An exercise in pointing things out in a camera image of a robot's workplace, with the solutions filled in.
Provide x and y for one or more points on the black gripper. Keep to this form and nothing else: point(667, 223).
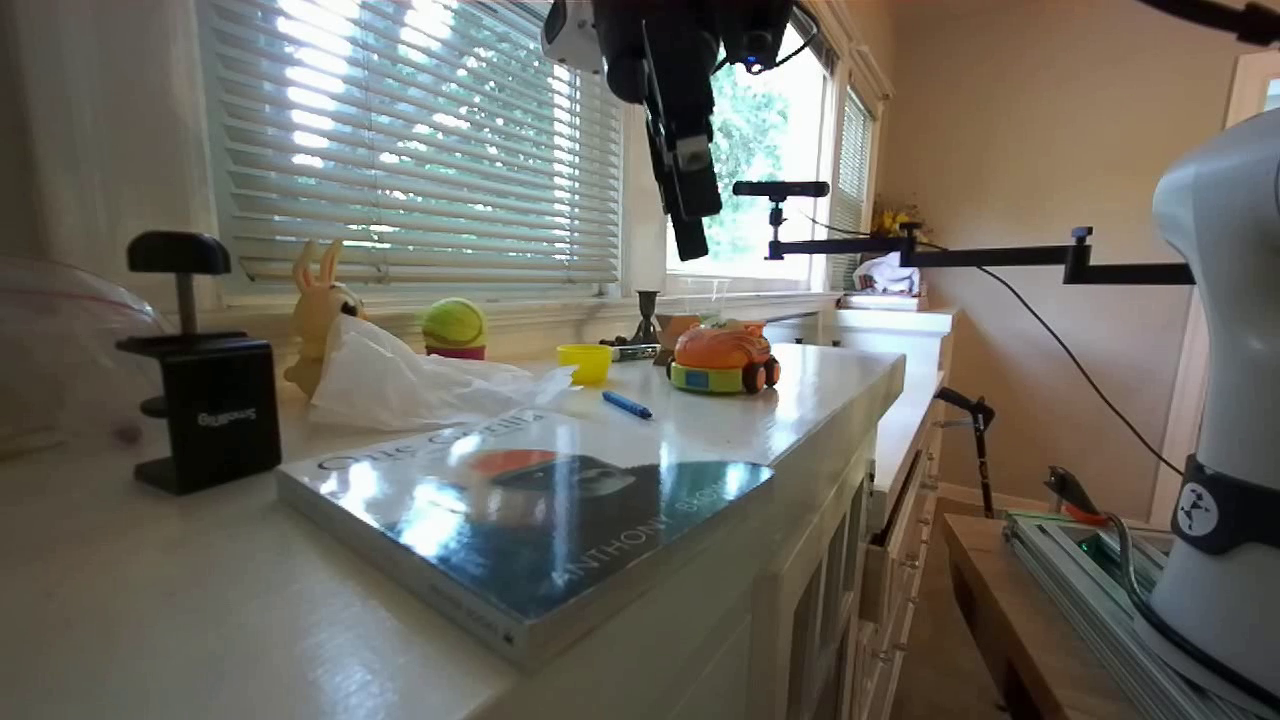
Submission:
point(650, 45)

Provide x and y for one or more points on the black clamp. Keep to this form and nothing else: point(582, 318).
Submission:
point(219, 387)

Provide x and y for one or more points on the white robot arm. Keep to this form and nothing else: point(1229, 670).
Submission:
point(1217, 595)

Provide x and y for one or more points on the orange toy car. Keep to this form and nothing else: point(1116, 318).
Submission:
point(727, 358)

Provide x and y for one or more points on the small yellow bowl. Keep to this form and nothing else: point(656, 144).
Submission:
point(585, 362)

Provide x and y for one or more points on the blue pen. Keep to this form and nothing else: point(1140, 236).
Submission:
point(627, 404)

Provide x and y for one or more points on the white window blinds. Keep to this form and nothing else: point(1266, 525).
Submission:
point(429, 139)

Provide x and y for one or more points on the green tennis ball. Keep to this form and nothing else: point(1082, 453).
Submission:
point(453, 326)

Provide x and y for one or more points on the pink cup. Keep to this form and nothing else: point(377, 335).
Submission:
point(456, 355)

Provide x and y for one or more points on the white crumpled paper bag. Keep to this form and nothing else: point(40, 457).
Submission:
point(382, 387)

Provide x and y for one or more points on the yellow bunny figurine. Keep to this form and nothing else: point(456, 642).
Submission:
point(316, 304)

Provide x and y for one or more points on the glossy picture book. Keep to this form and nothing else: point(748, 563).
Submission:
point(519, 545)

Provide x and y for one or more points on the white cabinet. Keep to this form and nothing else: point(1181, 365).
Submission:
point(766, 616)

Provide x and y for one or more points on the wooden side table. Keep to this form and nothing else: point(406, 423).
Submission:
point(1032, 652)

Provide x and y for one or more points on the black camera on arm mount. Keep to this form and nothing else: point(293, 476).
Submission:
point(914, 252)

